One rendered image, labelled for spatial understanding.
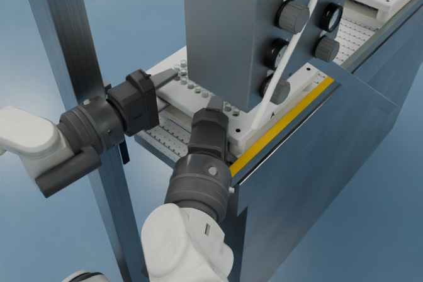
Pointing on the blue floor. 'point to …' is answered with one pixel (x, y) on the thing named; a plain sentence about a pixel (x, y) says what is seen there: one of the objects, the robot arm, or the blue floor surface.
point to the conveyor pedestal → (316, 174)
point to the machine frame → (77, 15)
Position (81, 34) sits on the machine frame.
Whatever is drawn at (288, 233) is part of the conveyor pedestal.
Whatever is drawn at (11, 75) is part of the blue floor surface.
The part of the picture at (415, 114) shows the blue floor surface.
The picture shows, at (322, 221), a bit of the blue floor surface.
